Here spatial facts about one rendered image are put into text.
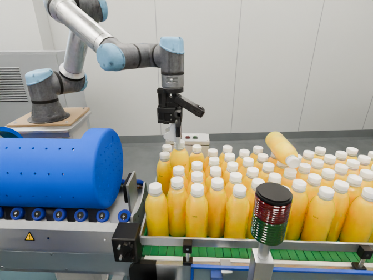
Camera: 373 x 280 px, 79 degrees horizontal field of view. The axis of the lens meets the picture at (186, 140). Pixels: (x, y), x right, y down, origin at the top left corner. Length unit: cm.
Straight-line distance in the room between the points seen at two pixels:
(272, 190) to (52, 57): 221
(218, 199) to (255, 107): 316
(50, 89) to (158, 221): 83
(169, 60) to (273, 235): 54
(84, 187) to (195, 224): 35
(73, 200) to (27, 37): 295
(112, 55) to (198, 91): 291
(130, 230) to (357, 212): 68
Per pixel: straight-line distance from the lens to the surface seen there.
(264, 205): 43
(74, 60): 123
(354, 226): 90
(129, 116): 366
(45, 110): 128
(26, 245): 105
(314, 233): 85
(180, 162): 83
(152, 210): 72
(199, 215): 72
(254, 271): 55
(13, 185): 88
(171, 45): 73
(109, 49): 70
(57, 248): 99
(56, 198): 84
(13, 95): 264
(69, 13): 90
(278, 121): 405
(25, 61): 252
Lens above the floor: 150
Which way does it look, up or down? 23 degrees down
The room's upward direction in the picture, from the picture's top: straight up
